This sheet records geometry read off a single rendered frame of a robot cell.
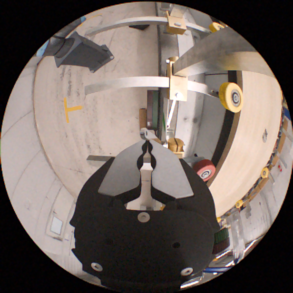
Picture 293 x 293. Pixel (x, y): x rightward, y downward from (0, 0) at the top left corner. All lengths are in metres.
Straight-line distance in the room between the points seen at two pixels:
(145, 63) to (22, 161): 2.82
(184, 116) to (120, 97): 0.79
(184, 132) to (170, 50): 0.42
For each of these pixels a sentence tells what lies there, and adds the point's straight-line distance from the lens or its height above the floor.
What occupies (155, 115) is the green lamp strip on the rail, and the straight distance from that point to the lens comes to 0.41.
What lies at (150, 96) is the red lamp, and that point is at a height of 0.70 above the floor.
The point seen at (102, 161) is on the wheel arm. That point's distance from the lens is 0.35.
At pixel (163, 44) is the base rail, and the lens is 0.46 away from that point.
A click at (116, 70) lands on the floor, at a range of 1.18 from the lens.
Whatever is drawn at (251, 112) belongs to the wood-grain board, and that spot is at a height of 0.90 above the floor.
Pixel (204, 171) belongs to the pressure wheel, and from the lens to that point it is 0.34.
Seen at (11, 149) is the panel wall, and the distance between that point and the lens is 2.58.
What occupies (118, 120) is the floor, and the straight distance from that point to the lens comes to 1.20.
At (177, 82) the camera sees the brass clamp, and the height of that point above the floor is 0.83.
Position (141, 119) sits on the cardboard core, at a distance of 1.07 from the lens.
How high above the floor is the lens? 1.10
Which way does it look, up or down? 57 degrees down
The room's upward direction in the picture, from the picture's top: 177 degrees counter-clockwise
